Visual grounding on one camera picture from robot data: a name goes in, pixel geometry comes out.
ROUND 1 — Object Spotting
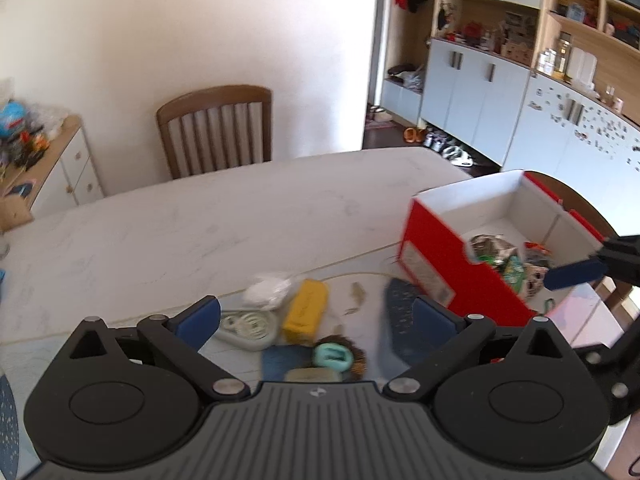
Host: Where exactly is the brown scrunchie hair tie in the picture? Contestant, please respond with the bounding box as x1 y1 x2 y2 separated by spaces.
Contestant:
311 336 368 384

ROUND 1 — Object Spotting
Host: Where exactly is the white wooden sideboard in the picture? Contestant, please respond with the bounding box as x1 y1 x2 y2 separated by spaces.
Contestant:
1 115 104 232

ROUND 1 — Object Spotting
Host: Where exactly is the green pink plush pouch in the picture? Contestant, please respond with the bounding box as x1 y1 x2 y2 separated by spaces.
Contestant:
480 255 526 294

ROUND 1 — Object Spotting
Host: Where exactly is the pale green soap bar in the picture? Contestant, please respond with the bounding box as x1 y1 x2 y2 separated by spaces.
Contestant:
284 367 343 384

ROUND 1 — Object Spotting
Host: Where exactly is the white crystal plastic bag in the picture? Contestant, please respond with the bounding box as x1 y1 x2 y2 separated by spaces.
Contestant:
242 272 299 311

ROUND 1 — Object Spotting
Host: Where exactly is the red orange flower charm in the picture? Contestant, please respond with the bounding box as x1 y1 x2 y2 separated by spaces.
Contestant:
524 242 551 257

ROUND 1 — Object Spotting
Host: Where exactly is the grey gear correction tape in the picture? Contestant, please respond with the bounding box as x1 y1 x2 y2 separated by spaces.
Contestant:
215 310 279 352

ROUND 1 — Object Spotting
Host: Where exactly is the yellow small carton box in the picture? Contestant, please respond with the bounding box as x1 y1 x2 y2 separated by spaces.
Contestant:
281 280 329 346

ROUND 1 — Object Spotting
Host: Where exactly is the red shoe box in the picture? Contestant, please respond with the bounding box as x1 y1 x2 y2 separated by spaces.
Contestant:
398 171 602 326

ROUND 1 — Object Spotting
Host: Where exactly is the pink bunny plush keychain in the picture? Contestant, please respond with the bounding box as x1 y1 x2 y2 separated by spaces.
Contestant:
521 263 549 301

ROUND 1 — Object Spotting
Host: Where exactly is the teal egg pencil sharpener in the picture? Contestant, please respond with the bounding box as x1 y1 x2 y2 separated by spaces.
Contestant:
312 342 354 374

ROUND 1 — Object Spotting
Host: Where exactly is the white cabinet wall unit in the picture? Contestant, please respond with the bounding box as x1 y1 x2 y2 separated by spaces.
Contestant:
371 0 639 210

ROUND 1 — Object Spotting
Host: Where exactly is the blue globe toy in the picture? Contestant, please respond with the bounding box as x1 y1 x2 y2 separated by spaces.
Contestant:
0 101 26 139

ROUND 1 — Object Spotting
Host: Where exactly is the wooden dining chair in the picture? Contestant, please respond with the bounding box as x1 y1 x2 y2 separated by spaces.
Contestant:
155 84 273 180

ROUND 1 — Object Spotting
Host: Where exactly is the silver foil snack bag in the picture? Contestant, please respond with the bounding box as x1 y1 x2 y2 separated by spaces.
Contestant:
470 234 518 260

